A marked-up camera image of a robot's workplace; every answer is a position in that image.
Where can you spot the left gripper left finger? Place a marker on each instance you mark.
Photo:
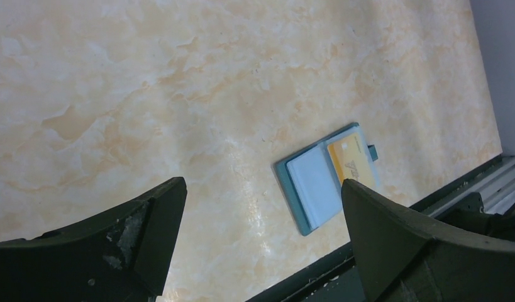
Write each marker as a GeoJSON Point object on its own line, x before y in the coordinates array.
{"type": "Point", "coordinates": [121, 254]}

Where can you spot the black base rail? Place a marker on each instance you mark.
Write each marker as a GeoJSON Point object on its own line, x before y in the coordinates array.
{"type": "Point", "coordinates": [488, 189]}

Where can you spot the teal card holder wallet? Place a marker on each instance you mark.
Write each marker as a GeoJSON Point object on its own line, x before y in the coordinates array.
{"type": "Point", "coordinates": [309, 182]}

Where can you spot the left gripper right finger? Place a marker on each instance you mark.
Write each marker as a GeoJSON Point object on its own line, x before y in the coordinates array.
{"type": "Point", "coordinates": [404, 255]}

